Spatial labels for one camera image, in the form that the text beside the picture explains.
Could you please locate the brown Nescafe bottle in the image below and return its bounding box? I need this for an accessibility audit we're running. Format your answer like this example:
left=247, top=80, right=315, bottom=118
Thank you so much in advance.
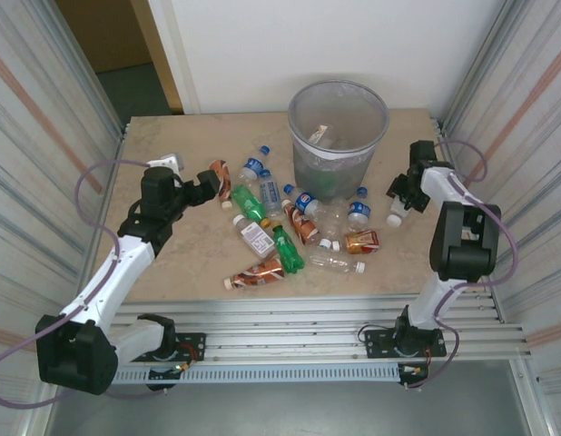
left=281, top=201, right=321, bottom=246
left=209, top=158, right=233, bottom=211
left=222, top=256, right=285, bottom=291

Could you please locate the clear bottle white cap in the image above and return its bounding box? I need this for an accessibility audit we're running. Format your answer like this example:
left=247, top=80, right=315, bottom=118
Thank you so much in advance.
left=385, top=199, right=412, bottom=228
left=306, top=251, right=368, bottom=275

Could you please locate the clear Pepsi bottle blue cap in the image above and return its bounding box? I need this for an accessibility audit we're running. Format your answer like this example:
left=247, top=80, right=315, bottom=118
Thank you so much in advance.
left=346, top=185, right=373, bottom=233
left=282, top=183, right=331, bottom=218
left=238, top=144, right=271, bottom=182

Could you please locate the clear bottle blue text label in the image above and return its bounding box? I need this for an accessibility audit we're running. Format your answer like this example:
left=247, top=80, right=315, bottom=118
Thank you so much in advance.
left=260, top=168, right=284, bottom=218

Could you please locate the clear bottle white label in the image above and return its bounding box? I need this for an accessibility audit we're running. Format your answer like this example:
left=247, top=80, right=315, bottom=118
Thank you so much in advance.
left=307, top=123, right=331, bottom=144

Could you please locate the green plastic bottle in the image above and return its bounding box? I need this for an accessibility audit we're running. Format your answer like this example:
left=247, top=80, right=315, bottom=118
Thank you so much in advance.
left=270, top=222, right=307, bottom=276
left=229, top=184, right=271, bottom=228
left=314, top=174, right=343, bottom=192

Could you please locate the grey mesh waste bin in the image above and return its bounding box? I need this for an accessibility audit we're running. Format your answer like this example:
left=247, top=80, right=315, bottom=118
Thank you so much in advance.
left=288, top=80, right=390, bottom=203

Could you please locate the white purple label bottle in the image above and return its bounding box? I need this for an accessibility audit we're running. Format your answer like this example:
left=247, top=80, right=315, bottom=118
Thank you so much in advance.
left=231, top=214, right=277, bottom=259

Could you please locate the brown door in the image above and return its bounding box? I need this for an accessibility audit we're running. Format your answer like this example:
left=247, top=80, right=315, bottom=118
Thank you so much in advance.
left=55, top=0, right=153, bottom=74

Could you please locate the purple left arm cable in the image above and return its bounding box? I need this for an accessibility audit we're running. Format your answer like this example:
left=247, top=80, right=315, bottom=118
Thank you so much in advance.
left=0, top=159, right=172, bottom=401

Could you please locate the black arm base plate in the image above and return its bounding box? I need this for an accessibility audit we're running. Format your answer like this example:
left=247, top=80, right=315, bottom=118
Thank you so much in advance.
left=364, top=327, right=447, bottom=360
left=125, top=332, right=207, bottom=363

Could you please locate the wooden door frame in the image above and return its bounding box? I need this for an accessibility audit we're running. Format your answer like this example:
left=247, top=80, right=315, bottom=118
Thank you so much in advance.
left=130, top=0, right=184, bottom=114

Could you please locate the aluminium rail frame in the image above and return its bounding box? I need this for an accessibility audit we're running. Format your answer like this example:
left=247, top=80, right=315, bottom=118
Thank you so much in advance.
left=39, top=292, right=534, bottom=364

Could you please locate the grey slotted cable duct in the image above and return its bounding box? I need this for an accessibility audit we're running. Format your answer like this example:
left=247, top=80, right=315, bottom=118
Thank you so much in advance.
left=112, top=362, right=402, bottom=385

